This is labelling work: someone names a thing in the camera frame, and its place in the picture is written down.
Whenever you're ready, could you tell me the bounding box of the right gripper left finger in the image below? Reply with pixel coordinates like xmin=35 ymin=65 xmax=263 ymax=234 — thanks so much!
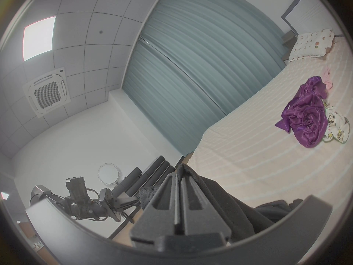
xmin=130 ymin=173 xmax=179 ymax=245

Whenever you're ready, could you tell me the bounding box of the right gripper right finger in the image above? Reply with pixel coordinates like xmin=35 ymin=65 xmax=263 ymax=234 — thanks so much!
xmin=179 ymin=173 xmax=231 ymax=242

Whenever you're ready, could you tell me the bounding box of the black T-shirt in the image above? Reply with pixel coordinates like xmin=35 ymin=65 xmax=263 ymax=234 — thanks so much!
xmin=139 ymin=163 xmax=305 ymax=243

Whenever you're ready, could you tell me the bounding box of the bed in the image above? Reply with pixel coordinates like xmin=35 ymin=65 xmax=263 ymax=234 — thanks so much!
xmin=176 ymin=0 xmax=353 ymax=231

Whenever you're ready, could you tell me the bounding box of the blue-green curtain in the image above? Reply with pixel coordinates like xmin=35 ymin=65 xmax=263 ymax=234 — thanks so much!
xmin=141 ymin=0 xmax=288 ymax=115
xmin=121 ymin=38 xmax=228 ymax=156

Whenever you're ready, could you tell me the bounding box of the ceiling air conditioner vent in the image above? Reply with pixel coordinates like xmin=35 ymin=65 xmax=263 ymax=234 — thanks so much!
xmin=23 ymin=66 xmax=72 ymax=117

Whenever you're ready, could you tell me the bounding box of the purple satin garment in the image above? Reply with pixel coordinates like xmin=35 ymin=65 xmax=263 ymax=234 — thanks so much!
xmin=275 ymin=76 xmax=329 ymax=148

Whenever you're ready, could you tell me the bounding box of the white printed garment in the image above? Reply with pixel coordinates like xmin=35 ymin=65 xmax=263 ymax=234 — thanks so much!
xmin=321 ymin=100 xmax=350 ymax=143

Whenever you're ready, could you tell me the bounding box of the pink garment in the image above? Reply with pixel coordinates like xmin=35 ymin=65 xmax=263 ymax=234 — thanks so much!
xmin=323 ymin=66 xmax=334 ymax=90

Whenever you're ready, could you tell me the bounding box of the square ceiling light panel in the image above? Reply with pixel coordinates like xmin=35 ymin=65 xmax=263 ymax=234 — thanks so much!
xmin=23 ymin=15 xmax=56 ymax=61

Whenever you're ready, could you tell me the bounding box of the grey bedside table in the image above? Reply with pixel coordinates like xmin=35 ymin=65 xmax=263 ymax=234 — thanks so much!
xmin=281 ymin=30 xmax=299 ymax=60

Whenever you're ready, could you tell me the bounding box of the white printed pillow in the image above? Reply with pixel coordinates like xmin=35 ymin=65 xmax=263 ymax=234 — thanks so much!
xmin=288 ymin=29 xmax=335 ymax=63

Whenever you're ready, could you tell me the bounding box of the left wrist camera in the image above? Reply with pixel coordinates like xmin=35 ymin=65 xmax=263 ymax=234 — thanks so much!
xmin=99 ymin=188 xmax=113 ymax=203

